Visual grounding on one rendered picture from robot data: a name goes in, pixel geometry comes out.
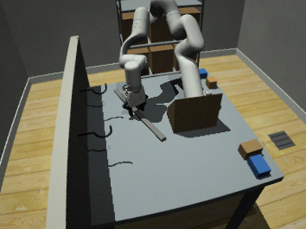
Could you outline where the blue rectangular block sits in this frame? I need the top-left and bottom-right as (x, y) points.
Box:
(199, 68), (207, 79)
(247, 154), (271, 179)

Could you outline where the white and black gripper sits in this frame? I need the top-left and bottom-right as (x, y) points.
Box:
(122, 85), (149, 116)

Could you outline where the grey wall panel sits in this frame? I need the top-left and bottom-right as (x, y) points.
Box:
(46, 35), (93, 229)

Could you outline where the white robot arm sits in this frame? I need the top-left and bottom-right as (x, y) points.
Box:
(119, 0), (212, 99)

